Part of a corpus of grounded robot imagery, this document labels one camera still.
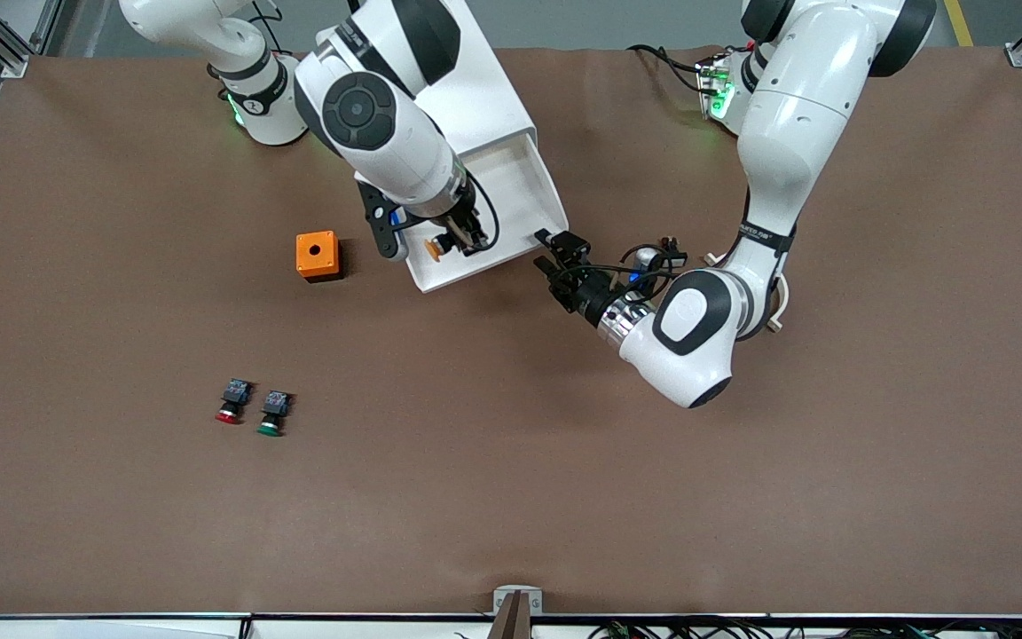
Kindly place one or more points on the small black switch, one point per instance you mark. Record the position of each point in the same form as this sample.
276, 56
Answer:
669, 241

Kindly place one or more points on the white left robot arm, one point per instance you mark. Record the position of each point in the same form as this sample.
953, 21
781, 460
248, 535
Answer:
786, 133

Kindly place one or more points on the red mushroom push button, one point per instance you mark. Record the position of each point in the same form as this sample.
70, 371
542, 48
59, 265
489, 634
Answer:
235, 392

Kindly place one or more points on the white curved plastic clamp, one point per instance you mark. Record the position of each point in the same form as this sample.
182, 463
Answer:
775, 326

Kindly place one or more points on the white drawer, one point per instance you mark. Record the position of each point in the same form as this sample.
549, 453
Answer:
520, 204

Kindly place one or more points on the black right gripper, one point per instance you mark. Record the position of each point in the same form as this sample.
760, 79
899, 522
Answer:
459, 218

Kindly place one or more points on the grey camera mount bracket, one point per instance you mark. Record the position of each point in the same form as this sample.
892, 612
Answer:
536, 603

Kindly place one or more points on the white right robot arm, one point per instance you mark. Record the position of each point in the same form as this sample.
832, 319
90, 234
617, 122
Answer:
360, 111

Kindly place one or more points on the white table edge rail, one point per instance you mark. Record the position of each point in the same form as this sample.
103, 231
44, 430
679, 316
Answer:
76, 628

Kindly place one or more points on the yellow mushroom push button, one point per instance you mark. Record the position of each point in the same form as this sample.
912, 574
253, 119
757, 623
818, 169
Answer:
433, 249

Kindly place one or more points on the green mushroom push button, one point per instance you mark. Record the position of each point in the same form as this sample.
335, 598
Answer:
275, 404

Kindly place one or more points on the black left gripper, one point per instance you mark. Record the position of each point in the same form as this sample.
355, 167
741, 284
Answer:
584, 290

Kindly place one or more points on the orange button enclosure box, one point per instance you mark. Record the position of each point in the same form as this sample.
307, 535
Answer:
326, 262

